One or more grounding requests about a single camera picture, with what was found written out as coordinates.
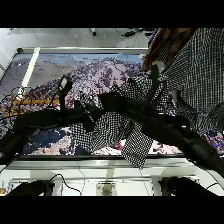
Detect brown garment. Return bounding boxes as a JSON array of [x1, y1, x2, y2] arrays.
[[141, 28, 198, 73]]

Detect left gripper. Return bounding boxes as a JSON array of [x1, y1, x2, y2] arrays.
[[73, 99, 101, 133]]

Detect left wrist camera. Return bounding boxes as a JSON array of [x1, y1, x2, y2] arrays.
[[57, 75, 74, 112]]

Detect black cable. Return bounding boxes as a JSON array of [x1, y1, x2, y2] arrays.
[[48, 173, 83, 197]]

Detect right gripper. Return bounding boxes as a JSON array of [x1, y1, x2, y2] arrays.
[[97, 91, 129, 113]]

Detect checked shirt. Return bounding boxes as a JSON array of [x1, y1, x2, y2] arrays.
[[69, 28, 224, 170]]

